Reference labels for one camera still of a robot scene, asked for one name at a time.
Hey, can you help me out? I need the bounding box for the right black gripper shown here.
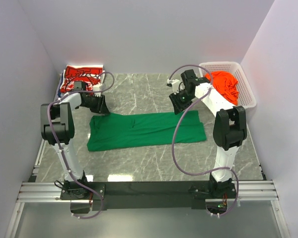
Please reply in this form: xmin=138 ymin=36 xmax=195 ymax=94
xmin=169 ymin=89 xmax=194 ymax=116

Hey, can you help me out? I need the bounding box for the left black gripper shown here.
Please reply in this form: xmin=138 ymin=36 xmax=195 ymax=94
xmin=81 ymin=94 xmax=110 ymax=115

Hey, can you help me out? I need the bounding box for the green t-shirt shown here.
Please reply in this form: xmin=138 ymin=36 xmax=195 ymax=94
xmin=86 ymin=110 xmax=207 ymax=152

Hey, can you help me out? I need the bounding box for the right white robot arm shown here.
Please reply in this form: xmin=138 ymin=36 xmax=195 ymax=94
xmin=167 ymin=69 xmax=247 ymax=198

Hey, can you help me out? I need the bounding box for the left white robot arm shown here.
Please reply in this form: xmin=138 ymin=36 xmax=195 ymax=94
xmin=40 ymin=81 xmax=110 ymax=199

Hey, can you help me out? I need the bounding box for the folded red printed t-shirt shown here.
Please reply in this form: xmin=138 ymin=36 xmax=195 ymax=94
xmin=59 ymin=64 xmax=104 ymax=94

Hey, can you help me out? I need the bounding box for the orange t-shirt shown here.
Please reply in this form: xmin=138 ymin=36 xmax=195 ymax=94
xmin=211 ymin=71 xmax=239 ymax=106

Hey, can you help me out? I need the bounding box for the white plastic basket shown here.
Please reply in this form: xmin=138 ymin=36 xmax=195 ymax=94
xmin=199 ymin=61 xmax=257 ymax=109

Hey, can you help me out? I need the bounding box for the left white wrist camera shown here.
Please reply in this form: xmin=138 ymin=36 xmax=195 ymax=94
xmin=92 ymin=83 xmax=106 ymax=95

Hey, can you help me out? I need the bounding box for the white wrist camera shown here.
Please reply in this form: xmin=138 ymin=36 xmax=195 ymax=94
xmin=167 ymin=79 xmax=182 ymax=94
xmin=92 ymin=83 xmax=106 ymax=95

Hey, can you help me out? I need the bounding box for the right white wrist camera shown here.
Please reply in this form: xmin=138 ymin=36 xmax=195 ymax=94
xmin=167 ymin=79 xmax=182 ymax=94

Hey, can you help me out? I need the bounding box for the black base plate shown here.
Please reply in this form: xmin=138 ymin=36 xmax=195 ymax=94
xmin=60 ymin=180 xmax=236 ymax=213

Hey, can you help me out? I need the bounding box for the aluminium rail frame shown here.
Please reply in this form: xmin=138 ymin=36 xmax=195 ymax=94
xmin=5 ymin=139 xmax=290 ymax=238

